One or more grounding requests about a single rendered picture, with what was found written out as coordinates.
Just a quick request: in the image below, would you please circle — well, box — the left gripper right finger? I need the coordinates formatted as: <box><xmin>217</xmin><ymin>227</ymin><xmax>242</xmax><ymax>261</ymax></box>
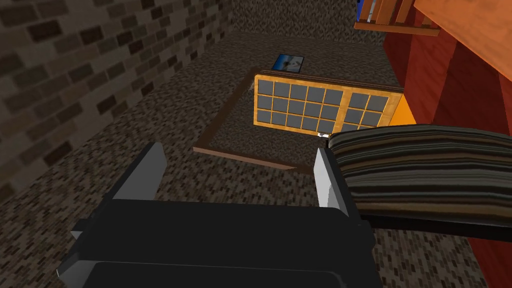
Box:
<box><xmin>313</xmin><ymin>147</ymin><xmax>360</xmax><ymax>218</ymax></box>

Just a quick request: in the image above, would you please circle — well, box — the wooden shelf with books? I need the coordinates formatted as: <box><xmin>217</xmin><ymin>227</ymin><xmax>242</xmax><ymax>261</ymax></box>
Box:
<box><xmin>353</xmin><ymin>0</ymin><xmax>442</xmax><ymax>37</ymax></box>

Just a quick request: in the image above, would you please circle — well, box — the striped brown cushion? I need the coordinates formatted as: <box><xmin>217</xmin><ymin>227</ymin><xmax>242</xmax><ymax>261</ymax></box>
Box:
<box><xmin>327</xmin><ymin>123</ymin><xmax>512</xmax><ymax>242</ymax></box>

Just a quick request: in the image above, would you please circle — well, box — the orange wooden table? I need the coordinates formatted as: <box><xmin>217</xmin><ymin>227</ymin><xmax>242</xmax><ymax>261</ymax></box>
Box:
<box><xmin>413</xmin><ymin>0</ymin><xmax>512</xmax><ymax>83</ymax></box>

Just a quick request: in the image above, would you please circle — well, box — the blue framed picture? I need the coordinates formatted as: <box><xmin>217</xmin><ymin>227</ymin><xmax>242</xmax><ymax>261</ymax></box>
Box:
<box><xmin>271</xmin><ymin>53</ymin><xmax>305</xmax><ymax>74</ymax></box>

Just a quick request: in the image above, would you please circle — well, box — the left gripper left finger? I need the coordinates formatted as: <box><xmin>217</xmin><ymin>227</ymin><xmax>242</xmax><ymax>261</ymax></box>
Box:
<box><xmin>112</xmin><ymin>141</ymin><xmax>168</xmax><ymax>202</ymax></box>

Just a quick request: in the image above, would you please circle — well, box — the yellow framed window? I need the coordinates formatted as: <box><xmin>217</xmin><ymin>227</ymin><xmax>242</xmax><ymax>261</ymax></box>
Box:
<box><xmin>252</xmin><ymin>73</ymin><xmax>404</xmax><ymax>137</ymax></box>

